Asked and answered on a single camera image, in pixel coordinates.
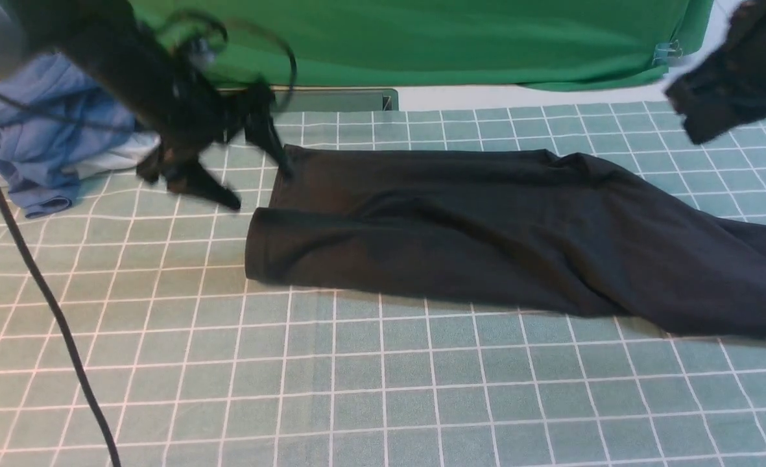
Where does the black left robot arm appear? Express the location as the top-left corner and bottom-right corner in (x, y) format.
(0, 1), (293, 211)

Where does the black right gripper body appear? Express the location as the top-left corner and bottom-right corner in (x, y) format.
(665, 43), (766, 145)

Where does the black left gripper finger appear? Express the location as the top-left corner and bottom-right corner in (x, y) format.
(136, 146), (241, 211)
(245, 110), (294, 178)

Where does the green checkered tablecloth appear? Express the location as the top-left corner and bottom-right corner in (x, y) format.
(0, 102), (766, 466)

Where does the silver binder clip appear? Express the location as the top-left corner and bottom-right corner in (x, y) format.
(651, 40), (685, 66)

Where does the dark gray long-sleeve shirt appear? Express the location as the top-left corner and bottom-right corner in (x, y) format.
(245, 146), (766, 338)

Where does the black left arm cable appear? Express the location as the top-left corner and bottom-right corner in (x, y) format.
(0, 10), (298, 467)

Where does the green backdrop cloth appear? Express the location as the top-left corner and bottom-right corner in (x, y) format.
(132, 1), (713, 91)

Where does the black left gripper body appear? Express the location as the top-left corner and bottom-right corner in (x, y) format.
(78, 32), (276, 152)

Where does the blue crumpled shirt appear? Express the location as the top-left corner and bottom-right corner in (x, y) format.
(0, 54), (149, 218)

